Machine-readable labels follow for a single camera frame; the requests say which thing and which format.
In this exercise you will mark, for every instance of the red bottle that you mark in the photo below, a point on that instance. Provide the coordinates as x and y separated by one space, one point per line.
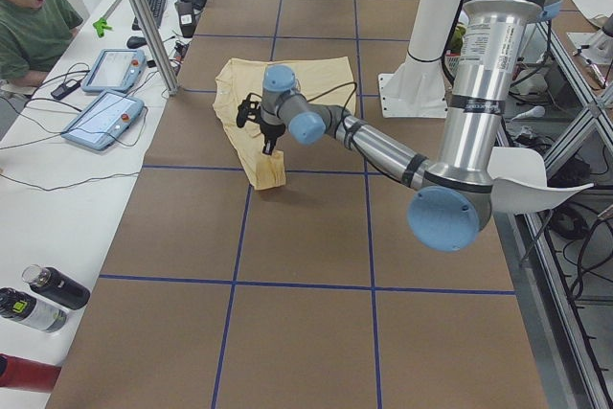
23 374

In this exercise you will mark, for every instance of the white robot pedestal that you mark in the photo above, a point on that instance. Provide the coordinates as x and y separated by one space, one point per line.
417 88

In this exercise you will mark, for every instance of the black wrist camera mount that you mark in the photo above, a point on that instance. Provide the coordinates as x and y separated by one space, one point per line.
249 110

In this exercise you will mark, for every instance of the green plastic clip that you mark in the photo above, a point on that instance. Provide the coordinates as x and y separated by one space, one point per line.
101 26

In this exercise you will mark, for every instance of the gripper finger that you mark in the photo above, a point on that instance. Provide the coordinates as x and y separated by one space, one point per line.
268 147

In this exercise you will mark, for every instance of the white chair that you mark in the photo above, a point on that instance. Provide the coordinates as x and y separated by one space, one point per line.
531 184

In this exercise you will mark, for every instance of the upper blue teach pendant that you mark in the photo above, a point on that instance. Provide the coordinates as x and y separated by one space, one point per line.
114 69

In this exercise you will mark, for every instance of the black computer mouse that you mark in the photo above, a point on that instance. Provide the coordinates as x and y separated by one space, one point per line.
135 42

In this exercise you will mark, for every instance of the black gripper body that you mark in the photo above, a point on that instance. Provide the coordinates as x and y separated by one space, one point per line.
271 131

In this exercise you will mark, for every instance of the grey labelled bottle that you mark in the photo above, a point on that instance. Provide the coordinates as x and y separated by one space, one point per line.
28 311

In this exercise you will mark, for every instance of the blue teach pendant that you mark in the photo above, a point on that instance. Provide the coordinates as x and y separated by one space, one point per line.
114 69
102 122

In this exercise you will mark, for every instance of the person in green shirt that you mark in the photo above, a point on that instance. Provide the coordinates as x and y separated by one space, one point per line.
34 36

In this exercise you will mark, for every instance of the black phone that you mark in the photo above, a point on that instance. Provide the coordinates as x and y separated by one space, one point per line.
65 89

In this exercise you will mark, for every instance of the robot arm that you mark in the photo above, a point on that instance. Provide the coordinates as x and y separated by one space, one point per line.
459 66

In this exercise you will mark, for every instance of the cream long-sleeve printed shirt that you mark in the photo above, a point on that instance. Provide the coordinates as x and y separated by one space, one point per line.
328 80

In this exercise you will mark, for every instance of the aluminium frame post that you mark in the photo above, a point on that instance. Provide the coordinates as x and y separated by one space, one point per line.
155 43

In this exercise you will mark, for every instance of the lower blue teach pendant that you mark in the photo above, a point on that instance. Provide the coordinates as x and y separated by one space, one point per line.
102 122

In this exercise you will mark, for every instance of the black water bottle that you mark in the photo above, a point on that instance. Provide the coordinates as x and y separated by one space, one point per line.
56 286

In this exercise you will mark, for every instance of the black keyboard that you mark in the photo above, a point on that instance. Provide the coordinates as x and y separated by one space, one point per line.
157 9

